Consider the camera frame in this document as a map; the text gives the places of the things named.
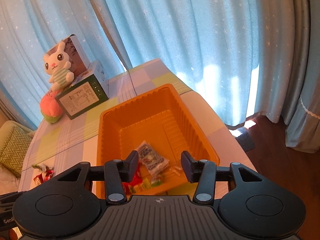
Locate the red candy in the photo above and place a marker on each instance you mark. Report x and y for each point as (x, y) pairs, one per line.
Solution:
(48, 175)

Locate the white cushion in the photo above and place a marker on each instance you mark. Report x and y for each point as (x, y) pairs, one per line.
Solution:
(8, 182)

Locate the white bunny plush toy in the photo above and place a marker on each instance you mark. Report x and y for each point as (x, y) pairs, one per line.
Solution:
(57, 65)

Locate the brown white upright box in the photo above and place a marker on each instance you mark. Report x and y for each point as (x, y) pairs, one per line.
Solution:
(77, 56)

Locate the clear black snack packet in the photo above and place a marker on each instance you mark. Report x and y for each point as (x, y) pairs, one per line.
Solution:
(154, 162)

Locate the checked pastel tablecloth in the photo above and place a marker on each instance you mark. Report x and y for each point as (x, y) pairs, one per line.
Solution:
(67, 142)

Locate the light green sofa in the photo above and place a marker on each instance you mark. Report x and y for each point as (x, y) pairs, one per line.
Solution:
(8, 126)

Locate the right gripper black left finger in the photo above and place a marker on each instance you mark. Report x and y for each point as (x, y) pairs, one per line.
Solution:
(114, 173)

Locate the grey side curtain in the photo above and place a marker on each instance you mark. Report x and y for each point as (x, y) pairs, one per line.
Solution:
(301, 106)

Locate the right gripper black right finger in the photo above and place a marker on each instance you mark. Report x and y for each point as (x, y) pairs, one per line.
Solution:
(205, 173)

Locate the light blue star curtain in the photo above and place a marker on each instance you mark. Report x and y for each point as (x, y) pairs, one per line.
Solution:
(238, 54)

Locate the green zigzag cushion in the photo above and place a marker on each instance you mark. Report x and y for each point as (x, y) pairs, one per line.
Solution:
(14, 149)

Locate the green snack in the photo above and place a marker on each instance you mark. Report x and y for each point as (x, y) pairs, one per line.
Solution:
(41, 167)

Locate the small red white packet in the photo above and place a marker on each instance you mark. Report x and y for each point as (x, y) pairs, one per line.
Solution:
(38, 180)

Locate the green yellow candy packet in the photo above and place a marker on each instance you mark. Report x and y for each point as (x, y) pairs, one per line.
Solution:
(150, 183)

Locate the dark floor mat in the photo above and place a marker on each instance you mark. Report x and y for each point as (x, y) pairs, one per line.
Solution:
(243, 138)

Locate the person's left hand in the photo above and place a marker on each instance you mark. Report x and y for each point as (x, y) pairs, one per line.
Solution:
(15, 234)

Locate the orange plastic tray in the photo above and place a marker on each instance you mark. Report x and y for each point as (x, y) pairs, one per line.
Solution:
(160, 118)

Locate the dark green printed box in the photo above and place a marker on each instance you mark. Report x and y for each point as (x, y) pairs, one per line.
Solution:
(85, 94)

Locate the red snack packet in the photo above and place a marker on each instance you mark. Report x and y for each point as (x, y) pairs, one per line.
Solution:
(135, 185)

